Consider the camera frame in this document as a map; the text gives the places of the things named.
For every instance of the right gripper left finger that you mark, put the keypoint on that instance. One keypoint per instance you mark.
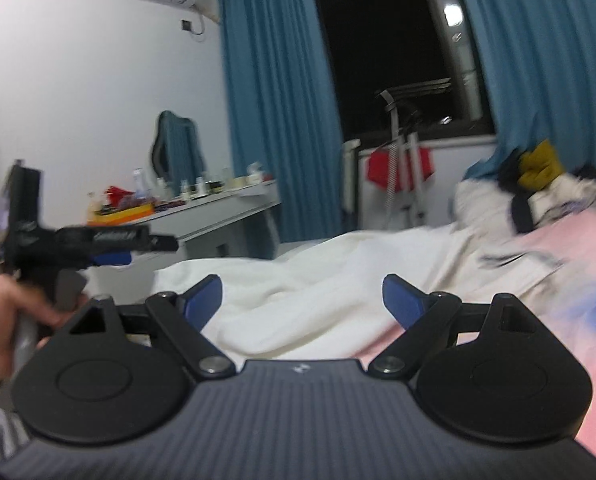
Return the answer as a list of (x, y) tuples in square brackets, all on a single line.
[(180, 318)]

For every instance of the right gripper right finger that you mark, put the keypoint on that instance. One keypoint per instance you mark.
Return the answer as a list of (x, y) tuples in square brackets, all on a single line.
[(426, 320)]

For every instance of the white hooded sweatshirt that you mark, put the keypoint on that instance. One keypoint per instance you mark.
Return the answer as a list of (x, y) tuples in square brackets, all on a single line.
[(324, 302)]

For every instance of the person's left hand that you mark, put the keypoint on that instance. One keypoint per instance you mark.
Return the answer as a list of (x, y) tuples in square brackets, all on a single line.
[(17, 299)]

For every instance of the yellow tray on desk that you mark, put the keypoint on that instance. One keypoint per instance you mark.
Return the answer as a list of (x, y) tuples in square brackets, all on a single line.
[(121, 217)]

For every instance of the white dressing table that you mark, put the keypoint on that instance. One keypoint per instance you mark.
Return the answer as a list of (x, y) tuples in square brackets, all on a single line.
[(210, 227)]

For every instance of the metal drying rack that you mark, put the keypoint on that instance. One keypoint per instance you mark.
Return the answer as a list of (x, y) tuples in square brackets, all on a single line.
[(405, 179)]

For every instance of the red cloth on rack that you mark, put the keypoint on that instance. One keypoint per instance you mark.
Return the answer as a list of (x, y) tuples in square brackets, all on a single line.
[(378, 168)]

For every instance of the tissue box on desk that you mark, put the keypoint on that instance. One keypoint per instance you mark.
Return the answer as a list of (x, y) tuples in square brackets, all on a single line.
[(256, 175)]

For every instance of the dark navy garment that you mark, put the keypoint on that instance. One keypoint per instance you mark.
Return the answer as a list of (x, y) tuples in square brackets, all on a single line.
[(507, 179)]

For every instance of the pastel pink blue duvet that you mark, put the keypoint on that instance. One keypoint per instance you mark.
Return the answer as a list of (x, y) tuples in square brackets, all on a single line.
[(552, 271)]

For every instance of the mustard yellow garment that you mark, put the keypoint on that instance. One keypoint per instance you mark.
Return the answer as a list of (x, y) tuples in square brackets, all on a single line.
[(539, 168)]

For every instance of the left blue curtain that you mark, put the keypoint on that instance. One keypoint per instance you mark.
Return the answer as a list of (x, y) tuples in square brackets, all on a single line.
[(282, 109)]

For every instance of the blue curtain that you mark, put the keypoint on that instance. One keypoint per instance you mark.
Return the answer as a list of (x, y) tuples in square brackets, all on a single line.
[(538, 60), (282, 109)]

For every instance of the right blue curtain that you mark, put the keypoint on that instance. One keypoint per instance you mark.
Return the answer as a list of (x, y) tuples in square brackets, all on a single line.
[(538, 60)]

